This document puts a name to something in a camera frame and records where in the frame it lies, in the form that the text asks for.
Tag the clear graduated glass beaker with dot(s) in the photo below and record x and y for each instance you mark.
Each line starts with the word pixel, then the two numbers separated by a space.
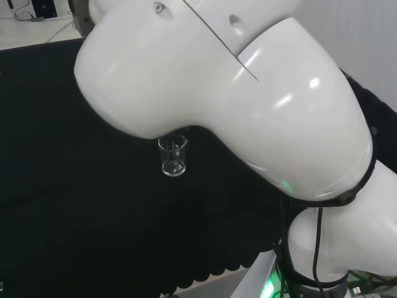
pixel 173 167

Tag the black scalloped bench cloth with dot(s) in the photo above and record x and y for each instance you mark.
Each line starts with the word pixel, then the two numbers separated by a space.
pixel 77 201

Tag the grey upright post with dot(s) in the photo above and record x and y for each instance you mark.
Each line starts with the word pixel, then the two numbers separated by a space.
pixel 81 18

